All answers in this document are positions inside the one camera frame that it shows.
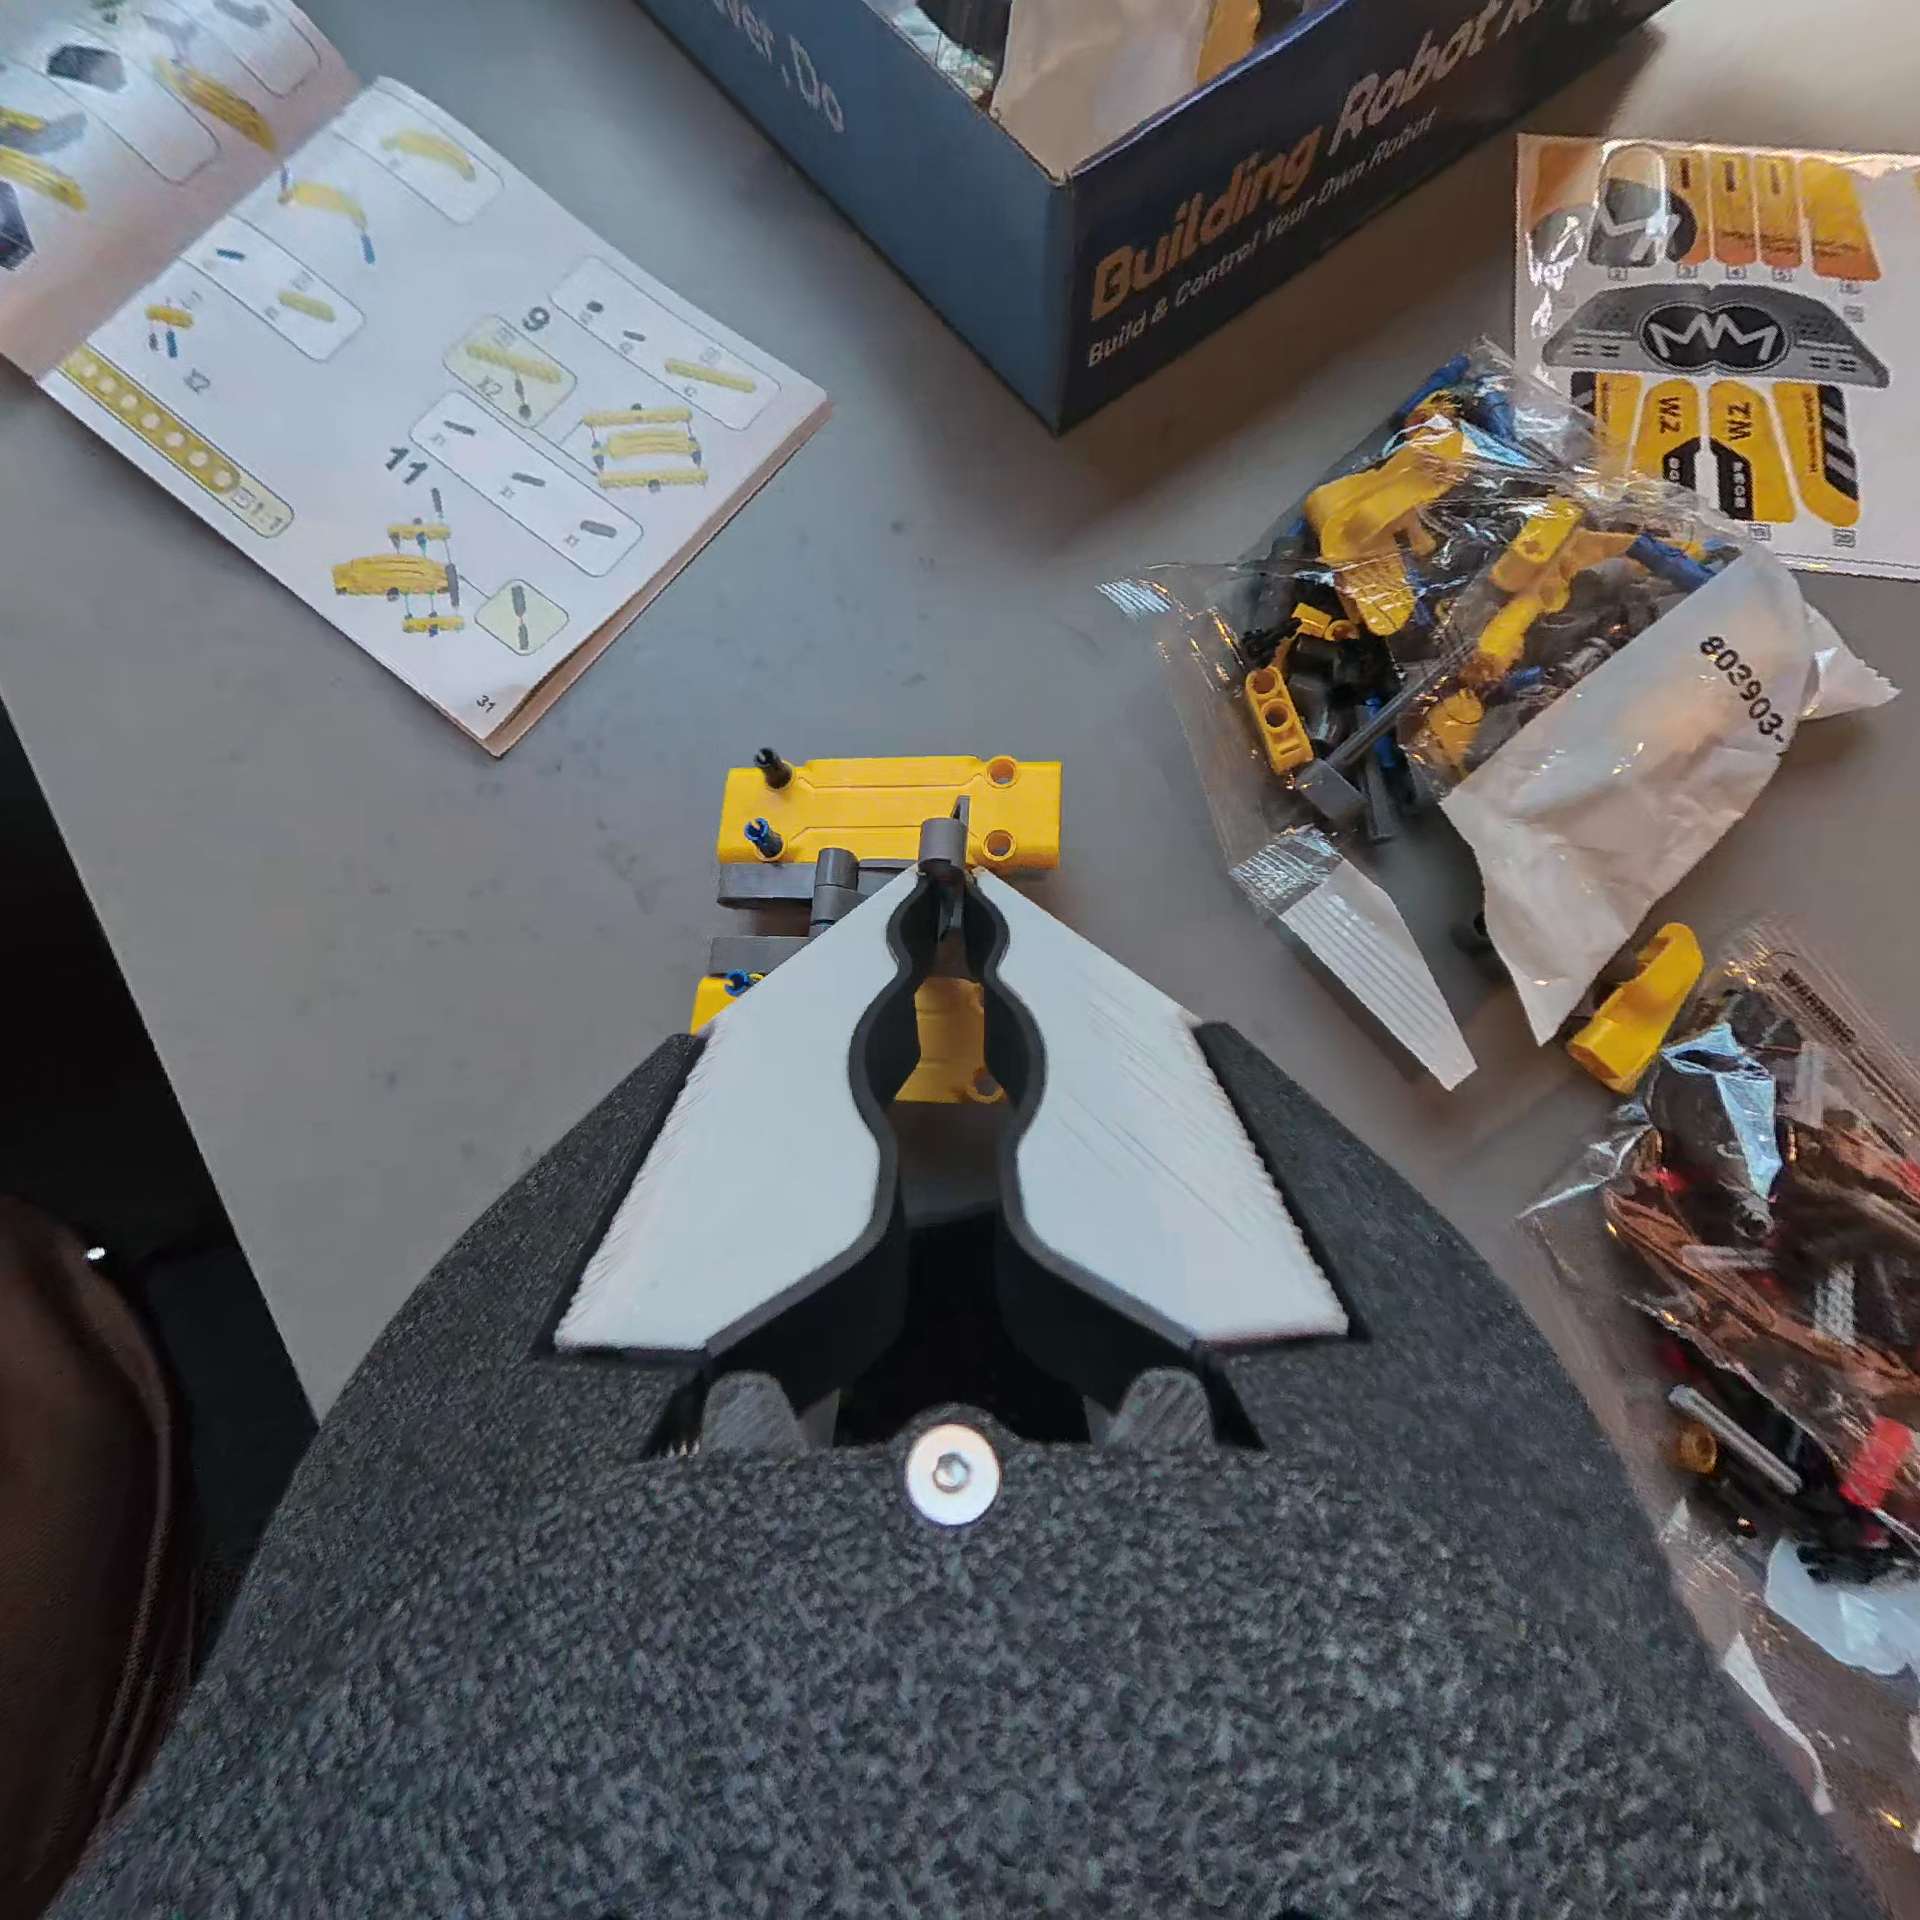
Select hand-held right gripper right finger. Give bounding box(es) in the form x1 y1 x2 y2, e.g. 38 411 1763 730
951 867 1352 1367

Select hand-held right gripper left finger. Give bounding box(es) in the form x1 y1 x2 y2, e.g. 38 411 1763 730
555 867 939 1373

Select yellow black brick assembly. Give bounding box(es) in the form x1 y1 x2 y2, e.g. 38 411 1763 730
690 748 1067 1112

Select blue cardboard kit box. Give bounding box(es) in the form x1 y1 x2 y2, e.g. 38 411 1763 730
638 0 1683 436

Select grey desk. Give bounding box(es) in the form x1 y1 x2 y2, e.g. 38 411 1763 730
0 0 1920 1802

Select yellow curved brick piece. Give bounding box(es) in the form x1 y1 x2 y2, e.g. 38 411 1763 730
1568 920 1707 1095

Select clear bag black red parts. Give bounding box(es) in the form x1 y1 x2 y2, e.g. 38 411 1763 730
1517 918 1920 1823

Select clear bag yellow grey parts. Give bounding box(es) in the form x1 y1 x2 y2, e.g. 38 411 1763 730
1102 335 1900 1087

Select person's black trouser legs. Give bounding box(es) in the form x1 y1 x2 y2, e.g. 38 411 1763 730
0 703 320 1502

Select person's brown shirt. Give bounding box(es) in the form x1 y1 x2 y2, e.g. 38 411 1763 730
0 1197 203 1914

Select instruction booklet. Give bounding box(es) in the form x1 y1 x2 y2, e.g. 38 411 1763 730
0 0 832 757

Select yellow black sticker sheet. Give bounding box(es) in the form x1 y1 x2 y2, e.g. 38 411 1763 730
1510 133 1920 579

